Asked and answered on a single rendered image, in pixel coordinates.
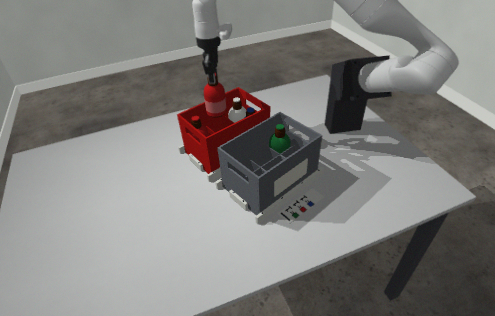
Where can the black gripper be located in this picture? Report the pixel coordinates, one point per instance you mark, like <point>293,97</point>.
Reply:
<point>211,56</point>

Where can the blue bottle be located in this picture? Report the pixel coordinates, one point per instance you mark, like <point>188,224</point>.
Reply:
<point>249,111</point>

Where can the grey paper strip with colored squares and marks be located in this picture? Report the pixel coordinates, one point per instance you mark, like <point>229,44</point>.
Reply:
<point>299,206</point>

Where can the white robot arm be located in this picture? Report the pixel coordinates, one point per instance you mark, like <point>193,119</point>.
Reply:
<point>434,63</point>

